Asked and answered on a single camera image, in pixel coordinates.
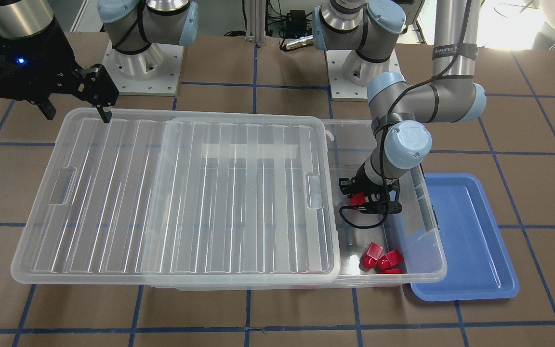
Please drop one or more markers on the clear plastic storage box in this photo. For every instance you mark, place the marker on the clear plastic storage box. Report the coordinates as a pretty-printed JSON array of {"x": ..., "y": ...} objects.
[{"x": 350, "y": 212}]

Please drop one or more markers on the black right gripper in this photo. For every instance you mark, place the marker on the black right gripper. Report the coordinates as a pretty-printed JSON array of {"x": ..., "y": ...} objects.
[{"x": 55, "y": 54}]

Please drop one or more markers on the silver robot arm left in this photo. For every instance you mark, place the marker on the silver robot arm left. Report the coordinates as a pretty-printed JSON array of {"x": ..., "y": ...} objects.
[{"x": 369, "y": 31}]

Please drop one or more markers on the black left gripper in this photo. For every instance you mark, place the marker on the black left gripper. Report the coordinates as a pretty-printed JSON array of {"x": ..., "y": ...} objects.
[{"x": 368, "y": 185}]

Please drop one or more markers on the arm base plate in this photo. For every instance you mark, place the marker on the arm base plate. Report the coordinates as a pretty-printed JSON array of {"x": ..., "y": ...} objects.
[
  {"x": 349, "y": 75},
  {"x": 154, "y": 72}
]

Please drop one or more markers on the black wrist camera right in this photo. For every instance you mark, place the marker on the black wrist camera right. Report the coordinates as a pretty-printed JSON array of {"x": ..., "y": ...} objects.
[{"x": 95, "y": 86}]

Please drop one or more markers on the red block in pile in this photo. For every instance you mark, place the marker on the red block in pile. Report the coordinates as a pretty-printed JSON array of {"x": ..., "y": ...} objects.
[
  {"x": 392, "y": 271},
  {"x": 391, "y": 259},
  {"x": 371, "y": 256}
]

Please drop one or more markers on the blue plastic tray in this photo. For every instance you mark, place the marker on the blue plastic tray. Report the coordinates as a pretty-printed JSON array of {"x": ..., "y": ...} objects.
[{"x": 478, "y": 264}]

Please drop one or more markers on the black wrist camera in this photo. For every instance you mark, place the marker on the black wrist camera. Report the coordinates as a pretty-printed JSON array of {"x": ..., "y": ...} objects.
[
  {"x": 95, "y": 86},
  {"x": 348, "y": 187}
]

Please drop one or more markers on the red block single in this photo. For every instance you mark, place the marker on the red block single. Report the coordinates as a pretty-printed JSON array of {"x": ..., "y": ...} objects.
[{"x": 357, "y": 199}]

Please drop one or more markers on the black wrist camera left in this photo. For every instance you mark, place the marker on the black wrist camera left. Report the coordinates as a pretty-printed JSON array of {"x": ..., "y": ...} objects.
[{"x": 348, "y": 187}]

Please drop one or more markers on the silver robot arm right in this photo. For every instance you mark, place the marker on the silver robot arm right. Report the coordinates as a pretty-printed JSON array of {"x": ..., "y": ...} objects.
[{"x": 132, "y": 25}]

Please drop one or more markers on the clear plastic box lid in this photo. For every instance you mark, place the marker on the clear plastic box lid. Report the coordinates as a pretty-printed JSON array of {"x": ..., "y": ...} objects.
[{"x": 87, "y": 224}]

